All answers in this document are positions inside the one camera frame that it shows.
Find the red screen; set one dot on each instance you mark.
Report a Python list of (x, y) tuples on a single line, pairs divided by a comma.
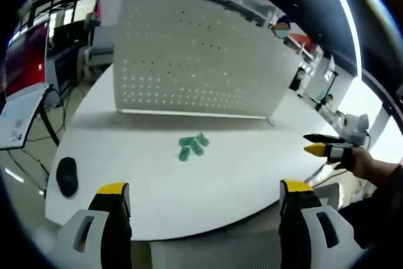
[(26, 61)]

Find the ceiling light strip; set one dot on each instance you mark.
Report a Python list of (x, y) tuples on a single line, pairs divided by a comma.
[(348, 29)]

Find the person's right hand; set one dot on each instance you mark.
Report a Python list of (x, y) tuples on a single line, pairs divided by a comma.
[(365, 165)]

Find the white perforated mounting plate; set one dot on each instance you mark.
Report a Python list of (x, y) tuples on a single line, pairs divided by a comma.
[(201, 61)]

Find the person's dark clothing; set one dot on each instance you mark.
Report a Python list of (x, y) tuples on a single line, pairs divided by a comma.
[(371, 215)]

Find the white tilted board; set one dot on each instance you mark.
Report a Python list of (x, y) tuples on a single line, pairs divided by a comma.
[(19, 117)]

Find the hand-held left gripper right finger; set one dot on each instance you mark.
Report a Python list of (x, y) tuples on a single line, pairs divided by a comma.
[(302, 228)]

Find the white office chair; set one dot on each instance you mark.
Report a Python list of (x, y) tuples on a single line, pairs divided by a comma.
[(94, 45)]

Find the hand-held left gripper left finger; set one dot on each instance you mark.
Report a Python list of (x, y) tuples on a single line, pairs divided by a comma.
[(94, 234)]

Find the green hook assembly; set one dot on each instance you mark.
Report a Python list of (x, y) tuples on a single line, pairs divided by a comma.
[(187, 140), (203, 140), (196, 148), (183, 155)]

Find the black oval mouse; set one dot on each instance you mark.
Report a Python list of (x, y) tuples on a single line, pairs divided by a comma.
[(66, 177)]

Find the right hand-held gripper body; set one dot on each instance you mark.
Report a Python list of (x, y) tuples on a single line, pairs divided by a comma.
[(355, 127)]

